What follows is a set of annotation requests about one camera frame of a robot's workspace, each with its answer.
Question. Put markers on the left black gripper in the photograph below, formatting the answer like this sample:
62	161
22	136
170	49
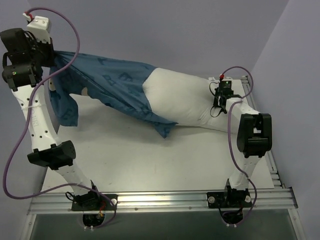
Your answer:
49	55

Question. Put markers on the blue cartoon pillowcase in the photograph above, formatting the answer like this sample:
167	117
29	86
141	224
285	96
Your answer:
118	84

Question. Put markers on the white pillow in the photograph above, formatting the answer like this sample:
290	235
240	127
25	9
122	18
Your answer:
184	99

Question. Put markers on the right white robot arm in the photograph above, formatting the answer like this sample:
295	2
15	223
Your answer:
229	103

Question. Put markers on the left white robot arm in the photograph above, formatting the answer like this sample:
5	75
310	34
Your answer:
23	65

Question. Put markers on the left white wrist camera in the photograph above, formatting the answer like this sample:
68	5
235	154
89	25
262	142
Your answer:
40	28

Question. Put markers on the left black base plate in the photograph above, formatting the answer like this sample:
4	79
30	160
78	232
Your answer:
100	202

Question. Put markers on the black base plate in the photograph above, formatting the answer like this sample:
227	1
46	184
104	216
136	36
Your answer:
100	202
229	198

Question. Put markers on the aluminium right side rail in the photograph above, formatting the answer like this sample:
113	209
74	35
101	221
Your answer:
254	139

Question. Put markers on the aluminium rail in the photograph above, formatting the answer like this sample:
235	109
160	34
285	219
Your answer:
254	139
170	201

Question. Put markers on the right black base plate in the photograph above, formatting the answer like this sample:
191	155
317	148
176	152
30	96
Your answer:
229	198

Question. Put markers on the aluminium front rail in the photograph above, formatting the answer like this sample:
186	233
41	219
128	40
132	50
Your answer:
170	201

